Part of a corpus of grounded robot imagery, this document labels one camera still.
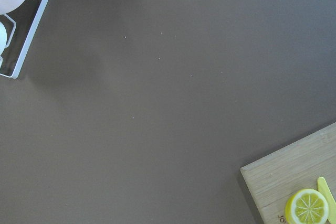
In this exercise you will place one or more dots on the wooden cutting board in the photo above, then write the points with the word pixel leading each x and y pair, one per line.
pixel 272 179

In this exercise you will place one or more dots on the lemon slice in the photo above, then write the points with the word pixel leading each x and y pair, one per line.
pixel 307 206

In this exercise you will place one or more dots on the white cup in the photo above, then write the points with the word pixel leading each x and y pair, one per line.
pixel 3 37

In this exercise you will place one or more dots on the yellow plastic knife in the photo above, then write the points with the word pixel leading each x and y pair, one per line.
pixel 324 189

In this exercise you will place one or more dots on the white wire cup rack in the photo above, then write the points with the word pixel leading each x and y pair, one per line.
pixel 21 25

